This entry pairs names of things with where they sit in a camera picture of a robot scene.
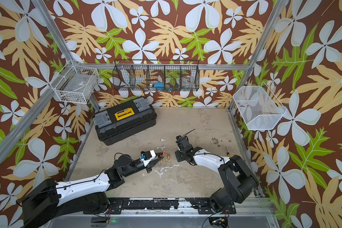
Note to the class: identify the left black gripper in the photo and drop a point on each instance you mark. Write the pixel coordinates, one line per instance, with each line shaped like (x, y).
(151, 164)

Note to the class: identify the black wire shelf basket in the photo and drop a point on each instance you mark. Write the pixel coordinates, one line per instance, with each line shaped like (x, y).
(176, 75)

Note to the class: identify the white wire basket left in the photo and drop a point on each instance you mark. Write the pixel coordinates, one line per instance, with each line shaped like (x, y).
(75, 83)

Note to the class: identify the white wire basket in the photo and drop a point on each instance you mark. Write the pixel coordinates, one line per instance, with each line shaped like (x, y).
(259, 107)
(75, 83)

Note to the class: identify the white wire basket right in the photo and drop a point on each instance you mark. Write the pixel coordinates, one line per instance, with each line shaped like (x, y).
(259, 107)

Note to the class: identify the yellow handled screwdriver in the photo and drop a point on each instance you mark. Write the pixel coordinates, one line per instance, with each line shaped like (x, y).
(227, 152)

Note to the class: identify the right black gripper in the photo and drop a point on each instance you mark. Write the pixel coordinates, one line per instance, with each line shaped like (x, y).
(177, 155)

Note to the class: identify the blue object in basket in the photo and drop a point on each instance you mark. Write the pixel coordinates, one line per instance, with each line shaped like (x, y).
(159, 86)

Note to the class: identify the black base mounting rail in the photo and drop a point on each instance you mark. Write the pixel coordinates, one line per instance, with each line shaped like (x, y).
(117, 206)

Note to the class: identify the black plastic toolbox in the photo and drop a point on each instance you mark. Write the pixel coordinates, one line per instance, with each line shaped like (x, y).
(121, 121)

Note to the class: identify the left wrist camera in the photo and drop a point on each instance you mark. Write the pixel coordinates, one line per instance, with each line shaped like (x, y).
(147, 157)

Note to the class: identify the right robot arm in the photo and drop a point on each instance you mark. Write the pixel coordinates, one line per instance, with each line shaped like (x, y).
(237, 178)

